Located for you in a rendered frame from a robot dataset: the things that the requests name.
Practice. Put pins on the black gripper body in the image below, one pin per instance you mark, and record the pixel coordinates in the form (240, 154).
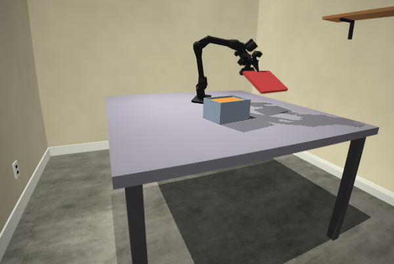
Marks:
(254, 55)

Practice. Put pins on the red rectangular slab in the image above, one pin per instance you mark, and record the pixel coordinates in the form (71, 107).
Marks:
(265, 81)

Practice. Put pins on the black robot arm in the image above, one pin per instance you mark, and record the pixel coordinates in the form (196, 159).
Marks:
(240, 50)

